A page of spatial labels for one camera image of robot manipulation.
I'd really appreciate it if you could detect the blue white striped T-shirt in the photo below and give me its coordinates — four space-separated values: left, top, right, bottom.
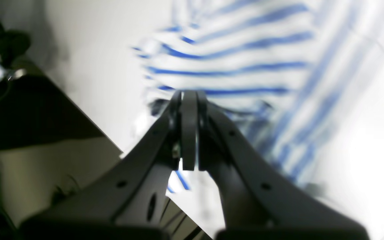
134 0 384 187

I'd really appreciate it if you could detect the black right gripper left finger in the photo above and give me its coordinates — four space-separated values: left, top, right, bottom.
19 91 190 240

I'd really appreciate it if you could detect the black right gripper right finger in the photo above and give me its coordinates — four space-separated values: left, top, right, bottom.
189 91 369 240

